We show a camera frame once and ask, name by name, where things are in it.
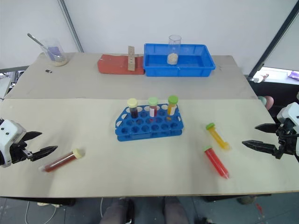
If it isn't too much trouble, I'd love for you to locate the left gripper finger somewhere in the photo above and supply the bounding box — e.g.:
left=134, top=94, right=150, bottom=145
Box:
left=29, top=146, right=59, bottom=162
left=23, top=131, right=43, bottom=142

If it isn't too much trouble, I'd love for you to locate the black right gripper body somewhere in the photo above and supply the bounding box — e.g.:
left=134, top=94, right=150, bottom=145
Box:
left=275, top=119, right=299, bottom=160

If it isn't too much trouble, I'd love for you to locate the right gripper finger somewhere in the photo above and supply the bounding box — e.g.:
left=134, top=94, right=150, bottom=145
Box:
left=242, top=140, right=278, bottom=156
left=255, top=123, right=280, bottom=134

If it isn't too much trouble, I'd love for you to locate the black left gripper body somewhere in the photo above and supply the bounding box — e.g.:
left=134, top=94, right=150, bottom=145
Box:
left=10, top=137, right=33, bottom=164

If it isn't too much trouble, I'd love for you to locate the dark red tube cream cap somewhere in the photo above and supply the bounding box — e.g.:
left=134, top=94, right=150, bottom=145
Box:
left=38, top=147, right=85, bottom=174

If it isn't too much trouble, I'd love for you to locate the red tube green cap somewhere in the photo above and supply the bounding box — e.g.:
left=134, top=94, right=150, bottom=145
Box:
left=202, top=145, right=230, bottom=180

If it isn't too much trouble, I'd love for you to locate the labelled orange tube green cap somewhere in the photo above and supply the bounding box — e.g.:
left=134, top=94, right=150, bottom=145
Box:
left=166, top=95, right=179, bottom=116

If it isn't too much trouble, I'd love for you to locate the dark red tube yellow cap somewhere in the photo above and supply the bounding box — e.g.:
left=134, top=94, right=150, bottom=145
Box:
left=127, top=98, right=139, bottom=119

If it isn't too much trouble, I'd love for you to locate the blue test tube rack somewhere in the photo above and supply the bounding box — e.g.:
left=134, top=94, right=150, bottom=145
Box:
left=114, top=103, right=184, bottom=142

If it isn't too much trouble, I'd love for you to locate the labelled red tube pale-green cap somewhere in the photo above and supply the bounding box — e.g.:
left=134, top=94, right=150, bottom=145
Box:
left=147, top=97, right=159, bottom=118

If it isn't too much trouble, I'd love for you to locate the pink round object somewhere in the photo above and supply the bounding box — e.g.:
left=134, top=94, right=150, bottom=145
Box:
left=262, top=95, right=276, bottom=111

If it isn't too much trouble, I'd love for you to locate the glass beaker with powder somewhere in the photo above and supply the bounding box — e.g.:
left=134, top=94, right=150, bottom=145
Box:
left=40, top=38, right=70, bottom=67

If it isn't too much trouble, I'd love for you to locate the metal spoon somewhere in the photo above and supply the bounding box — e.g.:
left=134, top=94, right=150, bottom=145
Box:
left=27, top=33, right=51, bottom=51

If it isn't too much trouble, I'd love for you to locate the dark rounded shape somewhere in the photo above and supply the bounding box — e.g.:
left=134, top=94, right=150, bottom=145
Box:
left=100, top=197, right=135, bottom=224

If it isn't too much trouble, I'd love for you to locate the red cloth mat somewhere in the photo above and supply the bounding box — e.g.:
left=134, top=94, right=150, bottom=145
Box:
left=97, top=54, right=145, bottom=76

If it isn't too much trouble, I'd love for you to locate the blue plastic bin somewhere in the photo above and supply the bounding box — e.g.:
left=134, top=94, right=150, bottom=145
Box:
left=143, top=43, right=217, bottom=77

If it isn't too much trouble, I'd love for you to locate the threaded metal rod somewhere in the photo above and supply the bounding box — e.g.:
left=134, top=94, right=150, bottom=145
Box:
left=57, top=0, right=85, bottom=53

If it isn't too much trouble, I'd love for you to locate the clear cylinder with beige powder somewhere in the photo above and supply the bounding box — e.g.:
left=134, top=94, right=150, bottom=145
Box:
left=166, top=35, right=182, bottom=65

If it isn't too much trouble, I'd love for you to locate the wooden block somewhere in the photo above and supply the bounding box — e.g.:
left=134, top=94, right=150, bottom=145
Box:
left=127, top=45, right=136, bottom=71

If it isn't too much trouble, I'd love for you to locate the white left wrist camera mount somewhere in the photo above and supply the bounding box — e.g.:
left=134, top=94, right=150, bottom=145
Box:
left=0, top=119, right=27, bottom=169

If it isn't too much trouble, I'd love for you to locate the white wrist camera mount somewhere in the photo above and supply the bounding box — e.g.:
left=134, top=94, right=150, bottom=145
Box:
left=0, top=119, right=27, bottom=169
left=276, top=102, right=299, bottom=131

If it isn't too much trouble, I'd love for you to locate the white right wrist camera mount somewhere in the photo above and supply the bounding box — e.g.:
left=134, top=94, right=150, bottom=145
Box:
left=276, top=102, right=299, bottom=131

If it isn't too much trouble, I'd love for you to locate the white floor cable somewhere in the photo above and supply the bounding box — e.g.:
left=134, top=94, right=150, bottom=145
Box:
left=24, top=200, right=59, bottom=224

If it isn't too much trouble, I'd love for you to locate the black frame pole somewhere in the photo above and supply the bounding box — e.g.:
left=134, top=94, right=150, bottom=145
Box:
left=248, top=0, right=299, bottom=79

